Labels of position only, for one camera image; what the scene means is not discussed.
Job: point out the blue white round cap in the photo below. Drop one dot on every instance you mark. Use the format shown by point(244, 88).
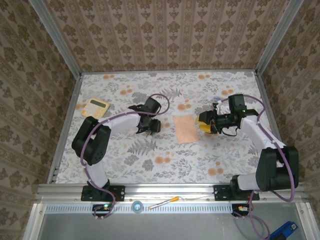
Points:
point(137, 206)

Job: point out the white zip tie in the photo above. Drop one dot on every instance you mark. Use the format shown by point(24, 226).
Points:
point(192, 198)

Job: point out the aluminium table edge rail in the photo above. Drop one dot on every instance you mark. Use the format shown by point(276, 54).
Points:
point(266, 100)
point(74, 96)
point(112, 72)

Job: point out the wide aluminium frame rail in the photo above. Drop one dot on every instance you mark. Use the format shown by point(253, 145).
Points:
point(155, 191)

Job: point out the orange and white pen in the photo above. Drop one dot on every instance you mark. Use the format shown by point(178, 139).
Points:
point(163, 202)

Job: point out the blue plastic device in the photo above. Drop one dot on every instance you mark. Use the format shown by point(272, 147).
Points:
point(282, 230)

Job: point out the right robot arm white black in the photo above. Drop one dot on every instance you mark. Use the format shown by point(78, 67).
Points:
point(255, 132)

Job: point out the black board with coloured connectors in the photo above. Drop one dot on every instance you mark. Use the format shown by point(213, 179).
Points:
point(240, 208)

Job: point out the yellow calculator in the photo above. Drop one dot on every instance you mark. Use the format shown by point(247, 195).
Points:
point(96, 107)

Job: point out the aluminium frame post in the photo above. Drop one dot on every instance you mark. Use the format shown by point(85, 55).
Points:
point(53, 37)
point(280, 37)

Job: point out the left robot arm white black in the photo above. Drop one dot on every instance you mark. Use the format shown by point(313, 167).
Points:
point(120, 122)

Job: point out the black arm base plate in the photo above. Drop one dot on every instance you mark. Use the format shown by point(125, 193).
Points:
point(120, 193)
point(217, 192)

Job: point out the grey metal shelf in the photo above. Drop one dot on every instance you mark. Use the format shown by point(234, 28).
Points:
point(150, 227)

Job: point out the black board with green light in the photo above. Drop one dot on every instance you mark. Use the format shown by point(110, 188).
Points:
point(102, 207)

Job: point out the floral patterned tablecloth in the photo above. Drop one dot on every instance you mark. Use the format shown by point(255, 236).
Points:
point(162, 162)

